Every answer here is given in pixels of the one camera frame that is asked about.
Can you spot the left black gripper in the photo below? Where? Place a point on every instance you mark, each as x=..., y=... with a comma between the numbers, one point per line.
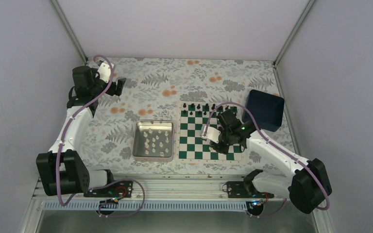
x=111, y=91

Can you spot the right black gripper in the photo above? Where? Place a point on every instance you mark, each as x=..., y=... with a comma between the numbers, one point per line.
x=223, y=150

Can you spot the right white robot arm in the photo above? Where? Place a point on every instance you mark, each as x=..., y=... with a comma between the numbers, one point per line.
x=304, y=182

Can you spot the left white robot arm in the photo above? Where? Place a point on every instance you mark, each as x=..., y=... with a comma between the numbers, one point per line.
x=61, y=169

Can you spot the floral table mat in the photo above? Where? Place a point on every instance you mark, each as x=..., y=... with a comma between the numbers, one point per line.
x=182, y=91

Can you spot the green white chessboard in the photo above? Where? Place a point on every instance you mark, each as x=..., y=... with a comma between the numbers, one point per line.
x=198, y=133

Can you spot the dark blue box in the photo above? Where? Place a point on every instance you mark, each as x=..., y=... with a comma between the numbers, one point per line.
x=267, y=109

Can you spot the metal tray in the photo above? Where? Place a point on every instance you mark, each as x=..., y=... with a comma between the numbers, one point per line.
x=153, y=141

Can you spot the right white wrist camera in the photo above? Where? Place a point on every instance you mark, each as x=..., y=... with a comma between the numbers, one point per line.
x=210, y=133

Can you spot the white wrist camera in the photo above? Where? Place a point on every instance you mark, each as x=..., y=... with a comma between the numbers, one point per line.
x=210, y=133
x=105, y=72

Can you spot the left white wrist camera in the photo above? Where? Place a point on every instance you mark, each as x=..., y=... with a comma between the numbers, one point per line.
x=105, y=72

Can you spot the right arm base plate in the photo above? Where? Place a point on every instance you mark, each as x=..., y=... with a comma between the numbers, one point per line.
x=237, y=190

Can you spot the aluminium frame rail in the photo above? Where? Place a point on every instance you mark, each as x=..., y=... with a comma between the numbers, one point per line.
x=186, y=188

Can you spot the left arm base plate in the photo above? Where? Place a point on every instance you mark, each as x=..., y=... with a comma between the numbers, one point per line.
x=119, y=190

